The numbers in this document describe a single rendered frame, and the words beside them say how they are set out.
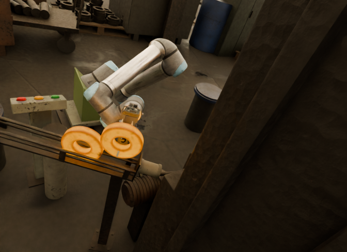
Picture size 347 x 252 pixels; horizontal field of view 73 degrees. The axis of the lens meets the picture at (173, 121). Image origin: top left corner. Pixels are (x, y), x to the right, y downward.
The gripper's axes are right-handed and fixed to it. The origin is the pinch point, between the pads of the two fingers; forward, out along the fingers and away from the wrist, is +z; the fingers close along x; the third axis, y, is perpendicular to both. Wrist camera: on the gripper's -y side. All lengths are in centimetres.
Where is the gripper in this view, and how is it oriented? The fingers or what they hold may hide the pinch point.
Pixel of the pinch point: (123, 137)
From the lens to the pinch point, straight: 86.9
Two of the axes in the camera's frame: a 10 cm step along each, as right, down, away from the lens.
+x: 9.6, 2.5, 1.4
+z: 0.4, 3.6, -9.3
